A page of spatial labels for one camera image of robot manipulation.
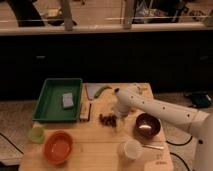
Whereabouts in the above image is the silver spoon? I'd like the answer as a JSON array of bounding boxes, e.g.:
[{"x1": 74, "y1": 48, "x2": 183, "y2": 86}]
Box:
[{"x1": 142, "y1": 145, "x2": 164, "y2": 150}]

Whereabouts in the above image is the green plastic tray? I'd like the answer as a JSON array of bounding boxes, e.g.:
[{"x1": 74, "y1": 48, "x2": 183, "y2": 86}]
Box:
[{"x1": 32, "y1": 78, "x2": 82, "y2": 123}]

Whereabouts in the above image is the wooden table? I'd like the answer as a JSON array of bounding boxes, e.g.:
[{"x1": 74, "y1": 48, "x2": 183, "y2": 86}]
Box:
[{"x1": 19, "y1": 83, "x2": 174, "y2": 171}]

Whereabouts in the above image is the black cable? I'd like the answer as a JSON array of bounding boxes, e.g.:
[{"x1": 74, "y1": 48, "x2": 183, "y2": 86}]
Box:
[{"x1": 165, "y1": 134, "x2": 195, "y2": 147}]

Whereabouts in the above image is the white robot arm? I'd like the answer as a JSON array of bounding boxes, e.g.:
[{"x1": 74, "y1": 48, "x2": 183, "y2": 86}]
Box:
[{"x1": 114, "y1": 88, "x2": 213, "y2": 171}]

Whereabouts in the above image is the small green cup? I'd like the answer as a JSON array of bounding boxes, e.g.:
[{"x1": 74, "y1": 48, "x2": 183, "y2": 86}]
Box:
[{"x1": 28, "y1": 127, "x2": 45, "y2": 144}]

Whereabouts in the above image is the dark purple bowl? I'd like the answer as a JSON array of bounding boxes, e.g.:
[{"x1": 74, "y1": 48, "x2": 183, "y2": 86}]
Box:
[{"x1": 135, "y1": 113, "x2": 161, "y2": 138}]

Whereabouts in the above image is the dark red grape bunch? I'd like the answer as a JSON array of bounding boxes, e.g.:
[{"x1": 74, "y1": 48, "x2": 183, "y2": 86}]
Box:
[{"x1": 99, "y1": 114, "x2": 117, "y2": 127}]

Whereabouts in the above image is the white cup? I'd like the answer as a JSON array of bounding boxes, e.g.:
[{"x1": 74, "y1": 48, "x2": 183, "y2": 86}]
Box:
[{"x1": 119, "y1": 139, "x2": 142, "y2": 160}]

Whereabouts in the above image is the grey sponge block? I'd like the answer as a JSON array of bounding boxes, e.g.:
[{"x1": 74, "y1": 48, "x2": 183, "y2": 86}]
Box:
[{"x1": 62, "y1": 93, "x2": 74, "y2": 109}]

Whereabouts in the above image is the knife with grey blade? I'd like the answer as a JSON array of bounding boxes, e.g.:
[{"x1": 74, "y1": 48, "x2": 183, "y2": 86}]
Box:
[{"x1": 86, "y1": 83, "x2": 100, "y2": 100}]

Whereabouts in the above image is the red bowl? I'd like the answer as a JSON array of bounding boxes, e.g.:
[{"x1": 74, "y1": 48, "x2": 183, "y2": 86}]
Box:
[{"x1": 43, "y1": 130, "x2": 73, "y2": 165}]

